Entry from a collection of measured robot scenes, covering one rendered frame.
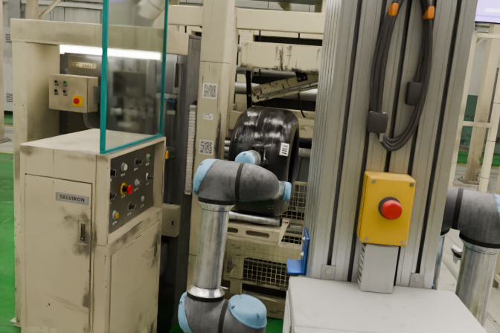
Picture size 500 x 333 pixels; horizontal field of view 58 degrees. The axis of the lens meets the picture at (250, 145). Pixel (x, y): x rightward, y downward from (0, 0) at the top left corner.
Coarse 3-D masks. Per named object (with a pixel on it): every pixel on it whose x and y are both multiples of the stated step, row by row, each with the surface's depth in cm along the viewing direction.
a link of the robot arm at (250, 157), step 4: (244, 152) 172; (248, 152) 173; (252, 152) 177; (240, 156) 171; (244, 156) 171; (248, 156) 170; (252, 156) 172; (256, 156) 178; (236, 160) 171; (240, 160) 171; (244, 160) 171; (248, 160) 170; (252, 160) 171; (256, 160) 176; (256, 164) 177
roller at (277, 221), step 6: (234, 210) 228; (234, 216) 225; (240, 216) 225; (246, 216) 224; (252, 216) 224; (258, 216) 223; (264, 216) 223; (270, 216) 223; (258, 222) 223; (264, 222) 222; (270, 222) 222; (276, 222) 221; (282, 222) 224
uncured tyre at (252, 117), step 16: (256, 112) 221; (272, 112) 220; (288, 112) 223; (240, 128) 214; (256, 128) 212; (272, 128) 211; (288, 128) 213; (240, 144) 209; (256, 144) 208; (272, 144) 207; (272, 160) 205; (288, 160) 210; (288, 176) 255; (240, 208) 222; (256, 208) 218
